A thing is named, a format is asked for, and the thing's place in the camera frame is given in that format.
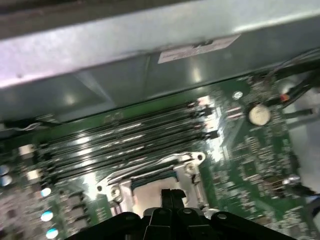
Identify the green motherboard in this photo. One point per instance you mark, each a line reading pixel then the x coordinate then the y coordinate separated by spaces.
pixel 250 180

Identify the metal socket cover frame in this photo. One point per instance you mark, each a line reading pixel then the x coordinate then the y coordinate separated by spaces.
pixel 187 180

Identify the silver coin cell battery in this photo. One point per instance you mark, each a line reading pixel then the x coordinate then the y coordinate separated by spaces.
pixel 260 114

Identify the black RAM slot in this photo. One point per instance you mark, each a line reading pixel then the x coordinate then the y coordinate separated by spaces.
pixel 125 156
pixel 125 146
pixel 125 136
pixel 125 126

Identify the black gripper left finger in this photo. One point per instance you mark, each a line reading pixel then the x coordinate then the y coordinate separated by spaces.
pixel 160 225

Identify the white case label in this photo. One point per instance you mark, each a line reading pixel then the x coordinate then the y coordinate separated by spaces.
pixel 200 48

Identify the silver square CPU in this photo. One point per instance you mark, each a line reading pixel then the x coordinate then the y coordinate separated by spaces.
pixel 150 192

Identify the metal CPU socket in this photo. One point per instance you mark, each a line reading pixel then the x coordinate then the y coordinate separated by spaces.
pixel 115 192

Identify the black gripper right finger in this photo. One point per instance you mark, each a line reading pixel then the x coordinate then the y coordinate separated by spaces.
pixel 190 225

